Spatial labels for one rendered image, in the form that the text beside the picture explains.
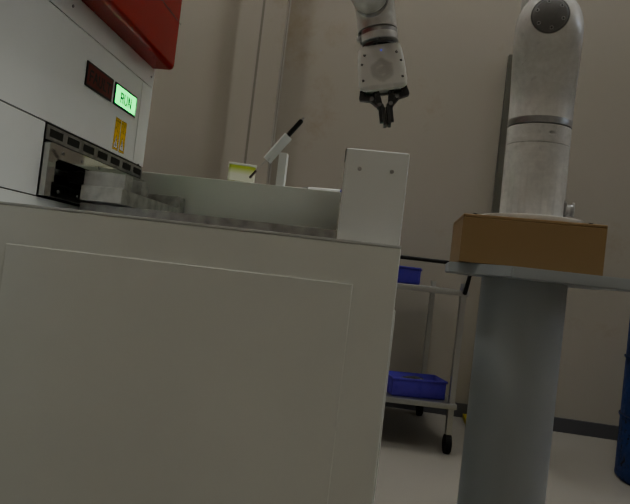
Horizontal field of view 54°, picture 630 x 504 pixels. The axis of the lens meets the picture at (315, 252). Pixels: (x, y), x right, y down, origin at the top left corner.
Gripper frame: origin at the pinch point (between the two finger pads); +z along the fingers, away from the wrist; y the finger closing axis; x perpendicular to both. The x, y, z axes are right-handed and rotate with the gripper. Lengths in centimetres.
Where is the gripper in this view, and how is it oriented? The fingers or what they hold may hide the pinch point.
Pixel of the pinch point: (386, 117)
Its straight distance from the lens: 134.6
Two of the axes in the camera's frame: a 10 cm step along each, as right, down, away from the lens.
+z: 0.9, 9.9, -0.5
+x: 0.9, 0.4, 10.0
